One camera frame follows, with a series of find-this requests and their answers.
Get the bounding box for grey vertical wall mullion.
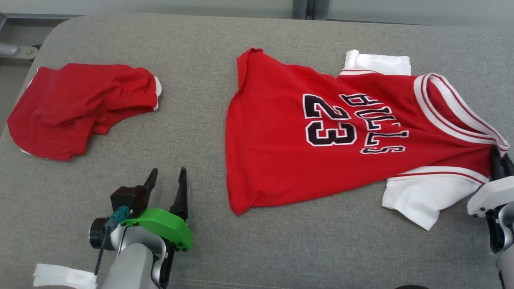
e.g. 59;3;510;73
292;0;328;20

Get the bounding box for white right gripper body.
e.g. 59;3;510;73
467;176;514;218

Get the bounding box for red Bulls jersey shirt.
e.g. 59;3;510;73
225;47;510;231

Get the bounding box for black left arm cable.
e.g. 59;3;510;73
94;229;108;276

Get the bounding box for silver metal bracket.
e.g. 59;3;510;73
0;42;43;61

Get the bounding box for white cable tag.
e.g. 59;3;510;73
33;264;98;289

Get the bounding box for teal left camera connector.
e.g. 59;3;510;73
105;206;133;233

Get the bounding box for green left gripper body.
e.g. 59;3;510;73
120;208;193;251

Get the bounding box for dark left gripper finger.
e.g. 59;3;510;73
169;167;188;221
143;168;158;202

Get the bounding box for red Bulls shorts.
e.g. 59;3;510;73
7;63;162;161

